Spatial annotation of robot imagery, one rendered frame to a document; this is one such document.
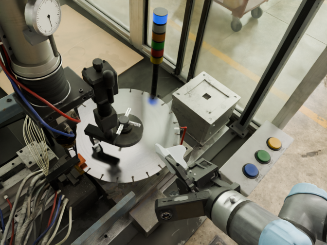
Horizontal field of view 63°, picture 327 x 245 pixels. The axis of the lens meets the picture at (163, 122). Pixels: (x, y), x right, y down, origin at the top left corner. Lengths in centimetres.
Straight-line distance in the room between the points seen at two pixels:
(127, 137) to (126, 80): 48
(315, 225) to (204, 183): 22
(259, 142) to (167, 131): 31
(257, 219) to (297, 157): 170
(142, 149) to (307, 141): 169
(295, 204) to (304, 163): 156
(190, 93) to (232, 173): 33
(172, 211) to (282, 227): 20
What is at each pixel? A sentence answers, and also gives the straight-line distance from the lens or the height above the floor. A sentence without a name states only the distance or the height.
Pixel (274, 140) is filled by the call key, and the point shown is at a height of 91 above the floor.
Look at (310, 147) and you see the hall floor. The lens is 226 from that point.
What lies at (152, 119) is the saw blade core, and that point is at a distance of 82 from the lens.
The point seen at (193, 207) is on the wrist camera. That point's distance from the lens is 55.
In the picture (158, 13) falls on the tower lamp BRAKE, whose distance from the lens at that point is 85.
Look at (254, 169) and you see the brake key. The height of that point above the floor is 91.
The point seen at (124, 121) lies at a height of 100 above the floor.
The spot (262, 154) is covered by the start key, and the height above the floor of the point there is 91.
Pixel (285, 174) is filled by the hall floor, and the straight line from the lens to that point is 203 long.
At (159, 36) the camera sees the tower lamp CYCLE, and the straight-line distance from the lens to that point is 88.
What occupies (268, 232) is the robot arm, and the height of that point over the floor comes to 121.
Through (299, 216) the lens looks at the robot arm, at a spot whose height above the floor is 113.
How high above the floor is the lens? 161
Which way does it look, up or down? 54 degrees down
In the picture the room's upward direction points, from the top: 8 degrees clockwise
